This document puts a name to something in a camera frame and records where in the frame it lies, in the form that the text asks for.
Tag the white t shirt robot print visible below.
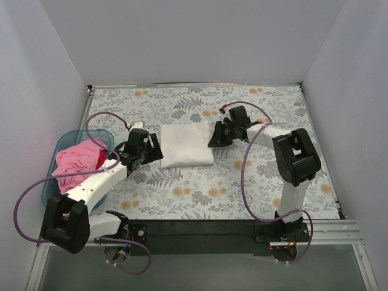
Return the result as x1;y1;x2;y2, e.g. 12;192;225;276
160;121;214;169

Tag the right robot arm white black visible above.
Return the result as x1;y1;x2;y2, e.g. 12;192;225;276
208;102;321;241

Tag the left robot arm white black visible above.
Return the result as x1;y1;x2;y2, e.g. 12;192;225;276
40;128;163;254

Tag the red garment in basket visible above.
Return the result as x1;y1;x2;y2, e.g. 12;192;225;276
95;150;107;170

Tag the floral table cloth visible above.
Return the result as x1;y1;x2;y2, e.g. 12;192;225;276
59;85;342;221

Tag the pink t shirt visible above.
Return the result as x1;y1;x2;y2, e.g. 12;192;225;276
52;139;105;194

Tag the teal plastic basket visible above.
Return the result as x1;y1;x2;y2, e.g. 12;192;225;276
41;129;115;206

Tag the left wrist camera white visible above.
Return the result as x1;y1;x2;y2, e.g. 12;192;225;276
124;121;144;132

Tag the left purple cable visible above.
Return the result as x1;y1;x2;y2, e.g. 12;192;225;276
14;112;152;275

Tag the purple cable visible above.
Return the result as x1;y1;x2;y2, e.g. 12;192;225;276
14;112;152;275
219;102;313;265

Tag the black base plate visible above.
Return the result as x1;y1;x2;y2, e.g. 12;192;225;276
124;220;310;256

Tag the aluminium frame rail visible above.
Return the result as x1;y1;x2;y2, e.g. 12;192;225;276
27;219;378;290

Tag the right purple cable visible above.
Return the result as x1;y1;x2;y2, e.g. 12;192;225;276
219;102;313;265

